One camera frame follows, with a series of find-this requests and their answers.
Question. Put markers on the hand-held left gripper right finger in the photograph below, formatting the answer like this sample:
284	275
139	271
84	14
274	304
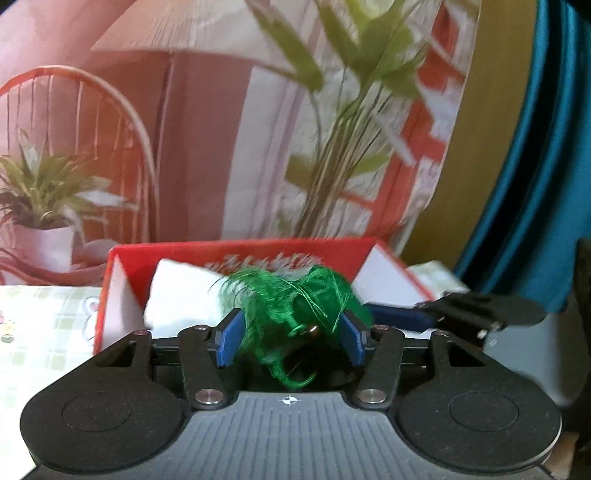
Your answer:
353	339

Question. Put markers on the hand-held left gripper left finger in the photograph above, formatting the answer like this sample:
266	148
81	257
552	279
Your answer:
229	339

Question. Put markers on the blue curtain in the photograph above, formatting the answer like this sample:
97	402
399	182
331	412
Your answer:
545	184

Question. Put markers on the red strawberry print box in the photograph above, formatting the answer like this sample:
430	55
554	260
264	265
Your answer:
184	251

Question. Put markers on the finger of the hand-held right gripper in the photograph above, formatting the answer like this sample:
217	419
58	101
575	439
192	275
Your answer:
397	316

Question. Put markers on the printed room scene backdrop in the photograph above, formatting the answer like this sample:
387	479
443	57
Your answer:
207	115

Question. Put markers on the green thread tassel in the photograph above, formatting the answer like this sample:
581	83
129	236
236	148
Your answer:
277	295

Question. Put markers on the white green packet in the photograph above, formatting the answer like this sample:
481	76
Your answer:
184	295

